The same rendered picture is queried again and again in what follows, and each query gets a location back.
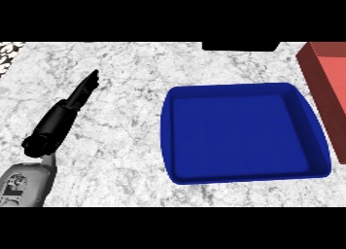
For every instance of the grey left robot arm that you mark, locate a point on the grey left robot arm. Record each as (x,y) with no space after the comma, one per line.
(23,184)

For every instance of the blue square tray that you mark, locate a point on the blue square tray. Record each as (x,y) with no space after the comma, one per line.
(240,133)

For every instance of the red-brown cardboard box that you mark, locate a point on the red-brown cardboard box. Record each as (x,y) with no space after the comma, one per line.
(335,97)

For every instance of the black appliance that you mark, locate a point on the black appliance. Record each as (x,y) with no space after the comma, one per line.
(239,45)

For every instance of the black and white patterned cloth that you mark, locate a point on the black and white patterned cloth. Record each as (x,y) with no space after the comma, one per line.
(0,61)

